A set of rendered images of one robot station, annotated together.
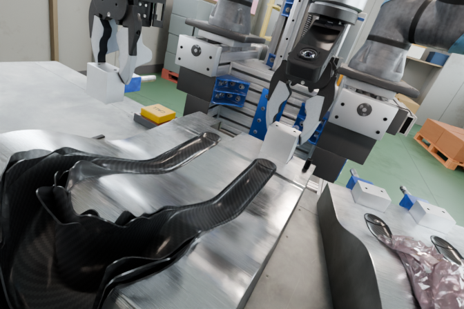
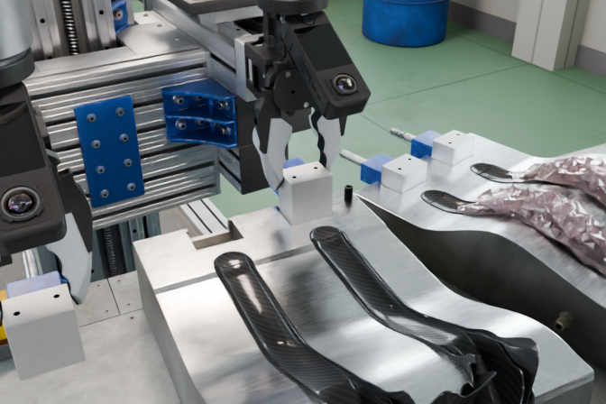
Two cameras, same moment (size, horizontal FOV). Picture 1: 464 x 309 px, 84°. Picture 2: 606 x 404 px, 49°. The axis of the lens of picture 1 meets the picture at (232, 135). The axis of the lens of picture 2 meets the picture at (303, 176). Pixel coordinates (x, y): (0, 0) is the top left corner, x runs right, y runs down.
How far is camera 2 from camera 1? 44 cm
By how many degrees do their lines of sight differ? 43
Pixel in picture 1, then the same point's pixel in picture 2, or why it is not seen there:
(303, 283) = not seen: hidden behind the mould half
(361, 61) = not seen: outside the picture
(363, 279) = (510, 259)
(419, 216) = (449, 157)
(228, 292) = (547, 337)
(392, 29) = not seen: outside the picture
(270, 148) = (305, 211)
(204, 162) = (293, 297)
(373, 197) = (413, 173)
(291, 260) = not seen: hidden behind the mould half
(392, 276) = (527, 237)
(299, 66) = (350, 105)
